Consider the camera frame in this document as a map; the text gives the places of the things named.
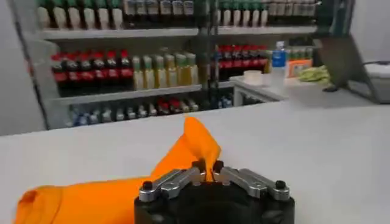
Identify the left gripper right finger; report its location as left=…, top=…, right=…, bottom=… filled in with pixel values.
left=212, top=159, right=291, bottom=202

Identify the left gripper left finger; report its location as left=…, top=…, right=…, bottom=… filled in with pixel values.
left=138, top=159, right=207, bottom=203

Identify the orange cloth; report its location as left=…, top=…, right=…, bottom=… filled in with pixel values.
left=13, top=116, right=222, bottom=224

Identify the white side table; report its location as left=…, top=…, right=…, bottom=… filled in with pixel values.
left=229, top=74, right=333, bottom=107

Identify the white round tub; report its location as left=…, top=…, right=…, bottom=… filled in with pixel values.
left=243, top=69, right=264, bottom=86

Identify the shelf rack with drink bottles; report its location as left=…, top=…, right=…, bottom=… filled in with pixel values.
left=9, top=0, right=319, bottom=130

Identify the green crumpled cloth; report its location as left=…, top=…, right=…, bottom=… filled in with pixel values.
left=297, top=65, right=332, bottom=85

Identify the orange and white box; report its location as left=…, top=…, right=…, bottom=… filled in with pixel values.
left=286, top=58, right=314, bottom=79

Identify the blue label water bottle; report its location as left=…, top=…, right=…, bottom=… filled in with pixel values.
left=270, top=41, right=288, bottom=89

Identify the dark grey slanted panel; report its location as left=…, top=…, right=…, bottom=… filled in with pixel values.
left=313, top=33, right=390, bottom=105

